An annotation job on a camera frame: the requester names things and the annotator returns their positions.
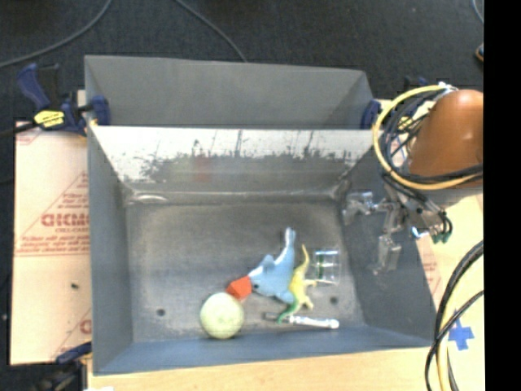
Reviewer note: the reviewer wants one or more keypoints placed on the brown cardboard board red print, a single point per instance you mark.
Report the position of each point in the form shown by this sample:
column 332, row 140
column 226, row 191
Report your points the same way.
column 49, row 226

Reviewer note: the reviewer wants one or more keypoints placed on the yellow-green toy lizard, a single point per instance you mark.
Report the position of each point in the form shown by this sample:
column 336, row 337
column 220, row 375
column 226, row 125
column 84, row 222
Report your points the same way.
column 299, row 287

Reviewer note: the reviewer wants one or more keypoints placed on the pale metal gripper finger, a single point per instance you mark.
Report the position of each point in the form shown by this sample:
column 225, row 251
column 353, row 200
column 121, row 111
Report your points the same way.
column 386, row 255
column 360, row 206

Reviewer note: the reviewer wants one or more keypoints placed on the grey metal bin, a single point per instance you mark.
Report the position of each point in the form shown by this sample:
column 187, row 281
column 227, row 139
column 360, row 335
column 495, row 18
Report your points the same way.
column 183, row 238

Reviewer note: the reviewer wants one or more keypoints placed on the white plastic stick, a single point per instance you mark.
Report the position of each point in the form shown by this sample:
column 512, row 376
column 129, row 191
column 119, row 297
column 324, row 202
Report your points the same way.
column 313, row 321

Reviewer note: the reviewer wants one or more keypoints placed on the light blue toy shark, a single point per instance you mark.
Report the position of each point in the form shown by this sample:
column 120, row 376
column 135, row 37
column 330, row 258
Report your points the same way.
column 274, row 273

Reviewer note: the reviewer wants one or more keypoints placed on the pale green ball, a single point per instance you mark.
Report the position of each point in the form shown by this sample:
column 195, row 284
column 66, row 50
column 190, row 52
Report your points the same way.
column 221, row 316

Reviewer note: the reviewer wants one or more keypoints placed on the orange-red block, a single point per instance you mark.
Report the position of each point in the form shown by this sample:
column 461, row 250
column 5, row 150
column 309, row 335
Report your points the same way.
column 239, row 288

